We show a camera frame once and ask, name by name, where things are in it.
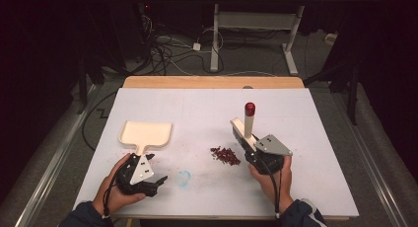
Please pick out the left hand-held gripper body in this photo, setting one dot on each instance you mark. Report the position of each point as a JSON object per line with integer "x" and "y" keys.
{"x": 142, "y": 170}

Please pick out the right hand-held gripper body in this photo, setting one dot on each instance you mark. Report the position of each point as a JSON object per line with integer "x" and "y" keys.
{"x": 273, "y": 146}

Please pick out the pile of red beans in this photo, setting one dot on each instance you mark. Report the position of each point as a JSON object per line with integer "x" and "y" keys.
{"x": 226, "y": 155}

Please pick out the cream plastic dustpan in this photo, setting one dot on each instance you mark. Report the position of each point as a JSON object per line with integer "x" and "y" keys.
{"x": 146, "y": 133}

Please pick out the person's left hand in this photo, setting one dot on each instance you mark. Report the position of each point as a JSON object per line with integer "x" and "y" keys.
{"x": 120, "y": 199}

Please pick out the person's right hand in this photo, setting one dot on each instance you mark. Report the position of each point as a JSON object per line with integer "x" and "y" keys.
{"x": 286, "y": 184}

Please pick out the grey table grommet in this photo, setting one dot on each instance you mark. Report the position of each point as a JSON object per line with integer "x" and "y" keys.
{"x": 247, "y": 87}

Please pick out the white table cover board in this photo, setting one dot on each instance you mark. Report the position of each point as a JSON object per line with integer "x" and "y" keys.
{"x": 203, "y": 108}

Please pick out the wooden table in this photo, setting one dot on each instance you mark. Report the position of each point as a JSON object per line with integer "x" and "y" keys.
{"x": 197, "y": 82}

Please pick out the black stand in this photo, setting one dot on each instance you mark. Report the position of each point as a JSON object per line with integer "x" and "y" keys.
{"x": 353, "y": 98}

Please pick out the white power adapter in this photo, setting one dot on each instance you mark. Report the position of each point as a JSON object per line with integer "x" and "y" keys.
{"x": 196, "y": 46}

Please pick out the metal floor rail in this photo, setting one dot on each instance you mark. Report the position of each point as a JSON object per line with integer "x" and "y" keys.
{"x": 374, "y": 174}
{"x": 54, "y": 167}

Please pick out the white metal desk frame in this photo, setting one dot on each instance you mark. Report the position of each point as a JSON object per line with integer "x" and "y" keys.
{"x": 256, "y": 20}

